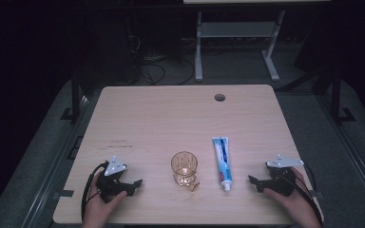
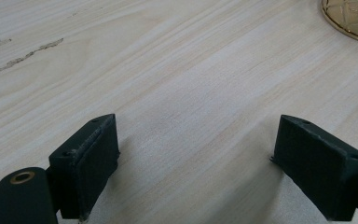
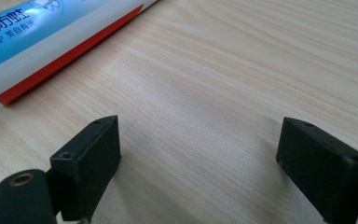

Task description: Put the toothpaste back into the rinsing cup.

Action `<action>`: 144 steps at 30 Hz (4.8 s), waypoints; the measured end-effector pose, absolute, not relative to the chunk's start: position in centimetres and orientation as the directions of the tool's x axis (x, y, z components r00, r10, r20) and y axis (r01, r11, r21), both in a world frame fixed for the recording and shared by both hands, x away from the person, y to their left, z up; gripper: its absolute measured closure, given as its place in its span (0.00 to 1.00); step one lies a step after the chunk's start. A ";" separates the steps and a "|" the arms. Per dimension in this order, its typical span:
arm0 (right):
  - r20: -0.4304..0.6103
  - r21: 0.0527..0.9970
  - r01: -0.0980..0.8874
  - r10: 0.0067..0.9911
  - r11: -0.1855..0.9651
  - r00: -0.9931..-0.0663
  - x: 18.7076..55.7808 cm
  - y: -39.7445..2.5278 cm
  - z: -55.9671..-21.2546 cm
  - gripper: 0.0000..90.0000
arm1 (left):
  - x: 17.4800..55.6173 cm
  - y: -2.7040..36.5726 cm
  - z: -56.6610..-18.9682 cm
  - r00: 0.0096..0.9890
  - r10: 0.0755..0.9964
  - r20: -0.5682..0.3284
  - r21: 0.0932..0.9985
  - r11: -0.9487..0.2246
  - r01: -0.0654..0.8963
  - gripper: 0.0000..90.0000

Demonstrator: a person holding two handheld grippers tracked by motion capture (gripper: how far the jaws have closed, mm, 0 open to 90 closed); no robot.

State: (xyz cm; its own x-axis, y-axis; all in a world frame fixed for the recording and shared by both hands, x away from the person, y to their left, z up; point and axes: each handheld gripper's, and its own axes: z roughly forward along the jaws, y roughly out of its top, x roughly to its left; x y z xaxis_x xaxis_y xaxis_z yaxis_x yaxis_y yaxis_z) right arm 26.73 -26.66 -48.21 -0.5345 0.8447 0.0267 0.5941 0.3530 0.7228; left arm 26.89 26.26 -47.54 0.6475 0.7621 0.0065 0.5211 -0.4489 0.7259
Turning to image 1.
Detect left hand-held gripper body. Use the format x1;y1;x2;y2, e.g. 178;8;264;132
95;155;128;204

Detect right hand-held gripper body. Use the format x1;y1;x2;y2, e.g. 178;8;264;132
265;154;305;198

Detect person's left hand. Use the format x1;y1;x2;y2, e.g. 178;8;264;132
82;172;128;228

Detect person's right hand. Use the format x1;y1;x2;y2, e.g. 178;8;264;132
261;166;324;228

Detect white blue toothpaste tube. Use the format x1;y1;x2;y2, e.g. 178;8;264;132
211;136;235;193

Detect clear amber glass cup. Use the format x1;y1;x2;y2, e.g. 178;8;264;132
170;150;202;193

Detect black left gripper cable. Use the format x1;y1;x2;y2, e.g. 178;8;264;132
80;161;110;222

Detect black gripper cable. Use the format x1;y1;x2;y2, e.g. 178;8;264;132
279;161;325;228
80;161;110;222

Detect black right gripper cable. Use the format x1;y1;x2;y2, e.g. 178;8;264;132
279;161;325;228

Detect aluminium floor rail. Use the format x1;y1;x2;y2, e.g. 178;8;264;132
20;94;91;228
317;94;365;221

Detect black metal stand post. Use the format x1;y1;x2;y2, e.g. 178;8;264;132
329;67;356;125
60;70;84;124

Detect black floor cables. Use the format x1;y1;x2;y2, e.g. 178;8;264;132
126;32;197;86

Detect white metal stand frame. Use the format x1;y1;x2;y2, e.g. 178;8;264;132
194;9;287;84

